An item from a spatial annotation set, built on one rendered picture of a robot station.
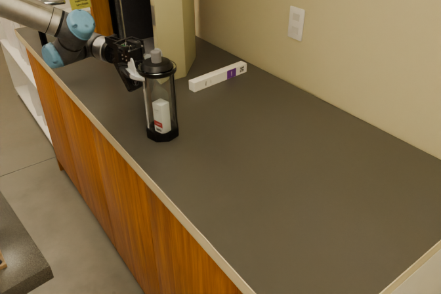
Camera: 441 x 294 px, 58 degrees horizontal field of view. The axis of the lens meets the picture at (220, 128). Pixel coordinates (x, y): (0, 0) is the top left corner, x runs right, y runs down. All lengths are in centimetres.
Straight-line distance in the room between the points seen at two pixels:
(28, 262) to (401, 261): 78
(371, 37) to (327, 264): 72
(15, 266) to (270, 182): 61
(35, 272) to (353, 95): 106
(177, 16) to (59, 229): 138
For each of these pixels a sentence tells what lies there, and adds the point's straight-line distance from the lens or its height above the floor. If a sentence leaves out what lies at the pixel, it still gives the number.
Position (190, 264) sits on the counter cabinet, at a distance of 117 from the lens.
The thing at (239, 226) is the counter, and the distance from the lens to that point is 94.
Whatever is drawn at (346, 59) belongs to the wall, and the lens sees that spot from 139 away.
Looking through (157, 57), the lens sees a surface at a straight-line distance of 111.
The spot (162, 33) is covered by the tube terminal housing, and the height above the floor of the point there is 113.
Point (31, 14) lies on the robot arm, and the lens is 116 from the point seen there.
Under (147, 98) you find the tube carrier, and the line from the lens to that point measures 115.
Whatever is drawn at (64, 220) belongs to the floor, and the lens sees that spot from 242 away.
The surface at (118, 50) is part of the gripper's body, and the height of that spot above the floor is 119.
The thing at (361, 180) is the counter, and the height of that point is 94.
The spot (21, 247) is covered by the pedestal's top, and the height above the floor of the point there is 94.
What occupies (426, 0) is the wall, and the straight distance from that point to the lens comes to 122.
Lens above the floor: 162
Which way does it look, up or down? 33 degrees down
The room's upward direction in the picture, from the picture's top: straight up
